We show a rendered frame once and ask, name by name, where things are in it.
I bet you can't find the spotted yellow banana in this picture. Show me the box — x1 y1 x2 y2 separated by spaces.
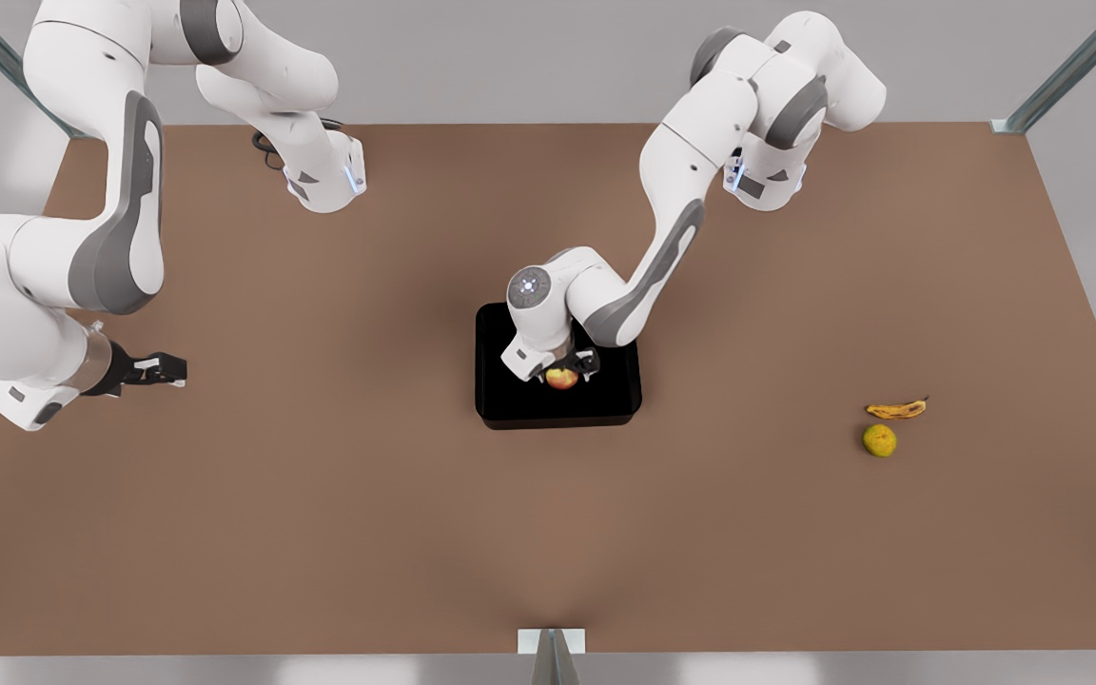
866 397 930 421

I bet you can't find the black rectangular tray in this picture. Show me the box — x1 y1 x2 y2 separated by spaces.
475 303 643 430

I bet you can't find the black cable loop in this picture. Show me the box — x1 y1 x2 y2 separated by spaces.
251 118 346 173

